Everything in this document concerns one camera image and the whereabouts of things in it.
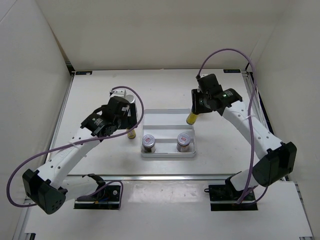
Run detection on yellow-label sauce bottle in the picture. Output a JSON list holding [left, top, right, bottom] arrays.
[[127, 129, 136, 139], [186, 112, 199, 125]]

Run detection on white-lid spice jar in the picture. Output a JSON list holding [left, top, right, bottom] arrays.
[[142, 134, 156, 153], [176, 132, 191, 153]]

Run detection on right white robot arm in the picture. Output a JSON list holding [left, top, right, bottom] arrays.
[[191, 73, 297, 200]]

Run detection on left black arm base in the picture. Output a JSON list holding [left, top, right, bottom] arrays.
[[73, 173, 124, 210]]

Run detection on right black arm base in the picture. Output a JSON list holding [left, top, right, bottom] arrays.
[[204, 176, 258, 212]]

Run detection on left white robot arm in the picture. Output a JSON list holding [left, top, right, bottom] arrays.
[[22, 95, 137, 215]]

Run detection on left blue-label salt shaker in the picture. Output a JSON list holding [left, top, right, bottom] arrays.
[[125, 94, 136, 104]]

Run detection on white divided tray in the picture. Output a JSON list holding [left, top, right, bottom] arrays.
[[141, 108, 196, 159]]

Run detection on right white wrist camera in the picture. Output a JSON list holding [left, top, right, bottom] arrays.
[[196, 74, 208, 92]]

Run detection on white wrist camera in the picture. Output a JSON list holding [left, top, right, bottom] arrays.
[[196, 74, 208, 92], [109, 88, 127, 99]]

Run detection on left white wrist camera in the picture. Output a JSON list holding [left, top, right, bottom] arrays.
[[109, 88, 127, 99]]

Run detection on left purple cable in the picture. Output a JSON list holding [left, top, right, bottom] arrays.
[[6, 86, 145, 208]]

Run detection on purple cable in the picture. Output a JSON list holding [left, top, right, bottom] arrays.
[[196, 48, 270, 205], [6, 86, 145, 208]]

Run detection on aluminium table edge rail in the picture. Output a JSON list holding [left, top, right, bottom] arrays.
[[27, 172, 261, 187]]

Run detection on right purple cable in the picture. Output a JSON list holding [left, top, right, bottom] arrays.
[[196, 48, 270, 205]]

